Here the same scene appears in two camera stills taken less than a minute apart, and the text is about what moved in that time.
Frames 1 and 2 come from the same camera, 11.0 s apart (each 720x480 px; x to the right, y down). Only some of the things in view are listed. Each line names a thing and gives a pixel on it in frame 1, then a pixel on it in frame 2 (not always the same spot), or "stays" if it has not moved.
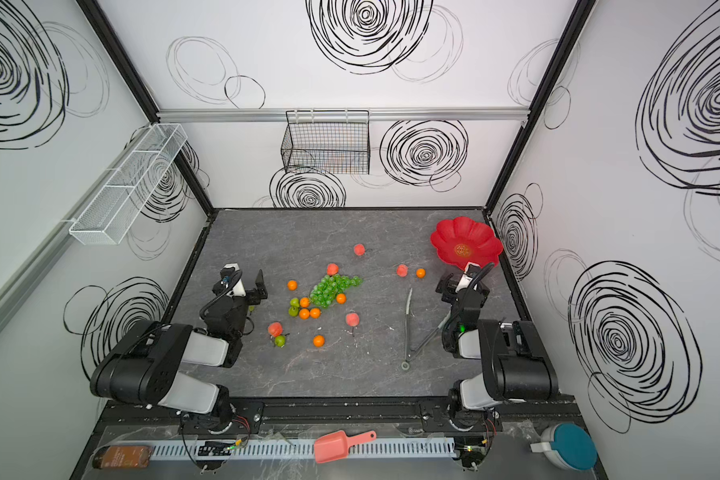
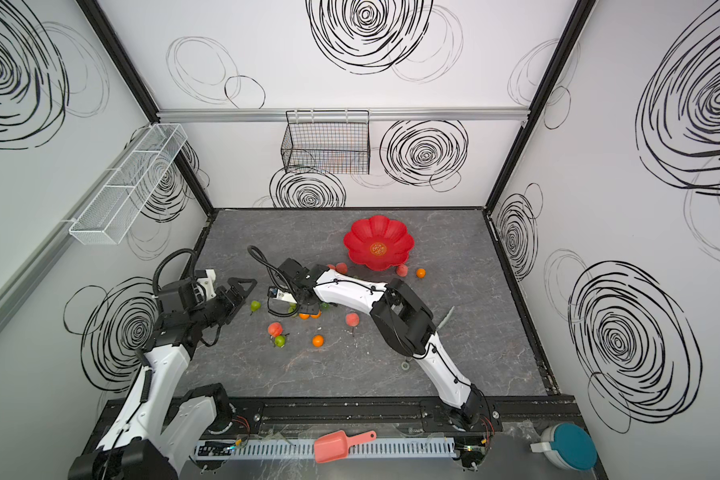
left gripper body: x=247 y=294 -> x=222 y=298
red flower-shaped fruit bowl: x=460 y=241 -> x=378 y=242
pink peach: x=352 y=319 stays
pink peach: x=275 y=329 stays
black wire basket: x=327 y=142 stays
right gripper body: x=450 y=288 -> x=285 y=288
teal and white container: x=569 y=446 stays
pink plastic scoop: x=335 y=446 stays
